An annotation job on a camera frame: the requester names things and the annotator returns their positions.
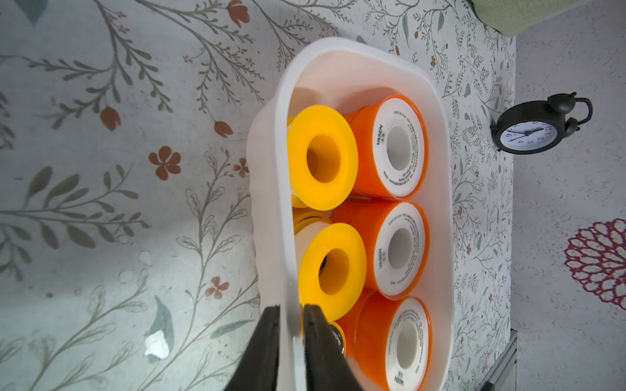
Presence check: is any white plastic storage box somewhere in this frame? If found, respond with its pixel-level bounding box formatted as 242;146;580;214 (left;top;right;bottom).
247;37;454;390

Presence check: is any black alarm clock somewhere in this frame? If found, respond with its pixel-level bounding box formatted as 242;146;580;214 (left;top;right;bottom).
490;92;593;155

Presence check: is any black yellow tape roll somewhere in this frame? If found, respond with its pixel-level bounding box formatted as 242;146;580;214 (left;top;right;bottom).
329;322;347;356

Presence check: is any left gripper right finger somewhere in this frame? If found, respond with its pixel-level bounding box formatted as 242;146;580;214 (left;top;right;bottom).
303;305;362;391

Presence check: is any orange tape roll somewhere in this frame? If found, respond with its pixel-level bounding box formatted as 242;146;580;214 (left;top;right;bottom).
337;289;433;390
344;94;429;200
330;198;430;301

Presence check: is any green pillow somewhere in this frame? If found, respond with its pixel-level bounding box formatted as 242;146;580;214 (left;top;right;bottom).
469;0;584;37

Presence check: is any yellow tape roll top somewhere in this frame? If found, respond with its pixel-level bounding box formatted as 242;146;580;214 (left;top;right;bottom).
287;105;359;211

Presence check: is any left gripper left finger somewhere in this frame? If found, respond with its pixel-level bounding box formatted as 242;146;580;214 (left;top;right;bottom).
224;306;280;391

